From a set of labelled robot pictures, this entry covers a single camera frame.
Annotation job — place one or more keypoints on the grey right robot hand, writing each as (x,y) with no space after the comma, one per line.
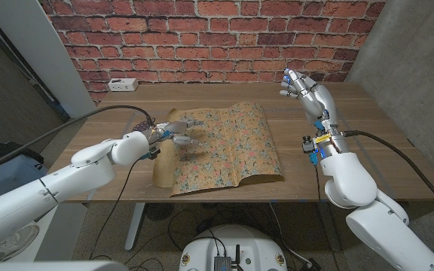
(315,98)

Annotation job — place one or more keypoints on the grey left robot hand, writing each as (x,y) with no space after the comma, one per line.
(172,130)

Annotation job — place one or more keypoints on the tan floral cloth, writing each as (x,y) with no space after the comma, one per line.
(232,150)

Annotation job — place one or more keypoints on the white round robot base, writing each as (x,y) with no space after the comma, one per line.
(251,244)

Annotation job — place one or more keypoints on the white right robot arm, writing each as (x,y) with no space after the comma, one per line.
(352,180)

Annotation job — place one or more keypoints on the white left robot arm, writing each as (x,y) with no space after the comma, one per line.
(51,188)

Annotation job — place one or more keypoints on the white power strip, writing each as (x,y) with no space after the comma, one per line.
(123,84)

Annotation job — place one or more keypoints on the black round floor fan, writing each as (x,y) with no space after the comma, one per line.
(158,211)

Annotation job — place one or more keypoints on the red brick print backdrop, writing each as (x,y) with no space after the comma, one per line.
(202,37)

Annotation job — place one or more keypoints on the white table leg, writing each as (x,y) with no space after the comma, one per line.
(135,226)

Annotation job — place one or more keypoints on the grey table leg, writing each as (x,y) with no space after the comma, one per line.
(330,229)

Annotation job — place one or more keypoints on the black antenna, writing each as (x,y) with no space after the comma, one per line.
(237,256)

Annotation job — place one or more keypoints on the grey electronics box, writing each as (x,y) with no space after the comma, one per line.
(222,264)

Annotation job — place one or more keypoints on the black floor plug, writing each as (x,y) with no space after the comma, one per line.
(311,265)

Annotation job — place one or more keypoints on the black cloth bag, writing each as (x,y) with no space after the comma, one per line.
(2,154)

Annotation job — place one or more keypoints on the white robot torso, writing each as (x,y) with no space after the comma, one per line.
(51,266)

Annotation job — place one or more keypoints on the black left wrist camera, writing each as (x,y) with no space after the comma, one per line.
(150,154)

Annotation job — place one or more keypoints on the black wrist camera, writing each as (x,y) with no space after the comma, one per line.
(150,154)
(309,145)

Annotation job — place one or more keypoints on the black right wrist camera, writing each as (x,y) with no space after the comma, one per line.
(309,145)

